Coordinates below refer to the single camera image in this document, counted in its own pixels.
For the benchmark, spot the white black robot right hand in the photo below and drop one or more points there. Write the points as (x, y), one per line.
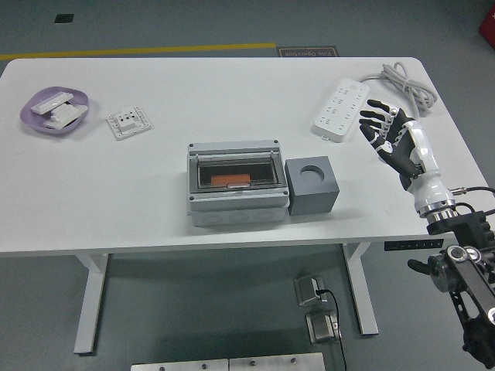
(425, 181)

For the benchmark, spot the grey junction box clear lid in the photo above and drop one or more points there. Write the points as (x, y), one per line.
(236, 210)

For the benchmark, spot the orange cylinder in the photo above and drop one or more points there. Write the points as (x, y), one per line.
(230, 179)

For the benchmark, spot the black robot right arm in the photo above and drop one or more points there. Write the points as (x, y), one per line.
(468, 270)

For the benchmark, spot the grey cube with round hole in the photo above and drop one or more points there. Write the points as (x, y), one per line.
(313, 199)

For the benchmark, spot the black table control panel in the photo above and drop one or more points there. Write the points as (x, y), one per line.
(414, 244)

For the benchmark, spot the white power strip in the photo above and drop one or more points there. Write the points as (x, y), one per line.
(340, 110)

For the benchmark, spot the white table leg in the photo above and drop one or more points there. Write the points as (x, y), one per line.
(87, 301)
(361, 290)

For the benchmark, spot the metal foot pedal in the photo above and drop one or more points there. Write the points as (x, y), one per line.
(321, 327)
(307, 290)

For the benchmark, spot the red object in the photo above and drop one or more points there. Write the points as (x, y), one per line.
(488, 25)

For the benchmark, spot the dark floor sign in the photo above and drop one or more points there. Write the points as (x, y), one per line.
(307, 52)

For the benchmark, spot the silver metal plate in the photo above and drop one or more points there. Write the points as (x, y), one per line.
(178, 365)
(274, 362)

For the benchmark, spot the yellow floor tape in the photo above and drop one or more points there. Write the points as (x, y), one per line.
(154, 50)

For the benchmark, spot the wide white plastic part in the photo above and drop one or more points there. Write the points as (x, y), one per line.
(63, 121)

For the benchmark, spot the small white plastic part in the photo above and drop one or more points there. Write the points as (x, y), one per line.
(61, 112)

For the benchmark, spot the long white plastic bar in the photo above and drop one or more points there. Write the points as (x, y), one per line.
(48, 103)

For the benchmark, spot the purple tray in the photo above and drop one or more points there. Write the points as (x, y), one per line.
(33, 121)

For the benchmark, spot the white wall socket panel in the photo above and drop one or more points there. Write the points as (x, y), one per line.
(128, 123)

